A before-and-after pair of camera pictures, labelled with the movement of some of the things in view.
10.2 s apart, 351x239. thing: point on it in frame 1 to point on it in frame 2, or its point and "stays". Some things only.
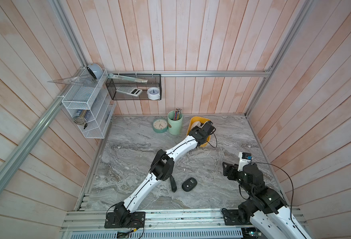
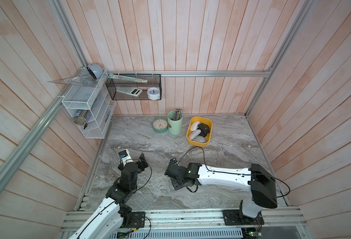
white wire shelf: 91,105 stays
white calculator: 134,91 stays
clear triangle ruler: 84,79 stays
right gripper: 233,168 to 175,186
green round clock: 160,125 stays
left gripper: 196,128 to 141,168
